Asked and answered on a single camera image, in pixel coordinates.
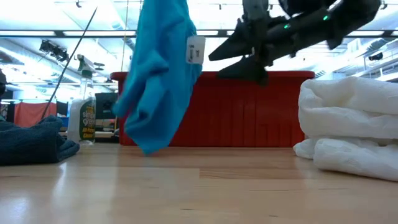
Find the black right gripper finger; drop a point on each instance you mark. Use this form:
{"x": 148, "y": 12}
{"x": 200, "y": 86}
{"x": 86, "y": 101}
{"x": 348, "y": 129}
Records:
{"x": 239, "y": 46}
{"x": 248, "y": 70}

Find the red plastic laundry basket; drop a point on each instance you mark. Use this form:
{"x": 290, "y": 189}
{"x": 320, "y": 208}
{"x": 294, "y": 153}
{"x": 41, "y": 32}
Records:
{"x": 242, "y": 112}

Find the bright blue garment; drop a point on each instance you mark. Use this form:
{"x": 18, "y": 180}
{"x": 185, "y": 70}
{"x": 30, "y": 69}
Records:
{"x": 158, "y": 87}

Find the white garment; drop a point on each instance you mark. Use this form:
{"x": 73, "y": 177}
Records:
{"x": 351, "y": 124}

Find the dark navy garment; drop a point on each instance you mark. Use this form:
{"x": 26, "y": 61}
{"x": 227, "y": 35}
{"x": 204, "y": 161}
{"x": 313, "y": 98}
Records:
{"x": 31, "y": 143}

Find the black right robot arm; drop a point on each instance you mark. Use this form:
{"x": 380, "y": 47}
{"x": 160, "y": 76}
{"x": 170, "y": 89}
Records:
{"x": 351, "y": 15}

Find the black monitor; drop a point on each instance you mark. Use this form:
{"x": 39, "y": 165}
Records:
{"x": 104, "y": 105}

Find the beige table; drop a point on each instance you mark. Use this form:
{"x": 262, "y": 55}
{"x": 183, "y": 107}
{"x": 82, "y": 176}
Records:
{"x": 104, "y": 134}

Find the clear spray cleaner bottle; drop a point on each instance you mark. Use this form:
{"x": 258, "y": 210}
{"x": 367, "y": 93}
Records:
{"x": 82, "y": 121}

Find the black ceiling light cluster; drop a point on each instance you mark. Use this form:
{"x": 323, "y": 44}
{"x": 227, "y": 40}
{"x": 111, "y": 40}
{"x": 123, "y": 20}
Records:
{"x": 54, "y": 51}

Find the blue box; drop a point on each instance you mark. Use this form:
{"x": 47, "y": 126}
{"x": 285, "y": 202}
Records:
{"x": 64, "y": 122}

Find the red partition cloth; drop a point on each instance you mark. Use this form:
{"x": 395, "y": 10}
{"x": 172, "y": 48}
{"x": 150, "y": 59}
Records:
{"x": 29, "y": 113}

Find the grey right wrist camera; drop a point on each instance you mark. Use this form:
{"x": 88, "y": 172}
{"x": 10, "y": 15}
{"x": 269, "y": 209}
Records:
{"x": 255, "y": 9}

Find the black ceiling-mounted camera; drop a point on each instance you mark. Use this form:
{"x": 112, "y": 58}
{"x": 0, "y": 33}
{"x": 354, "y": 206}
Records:
{"x": 375, "y": 56}

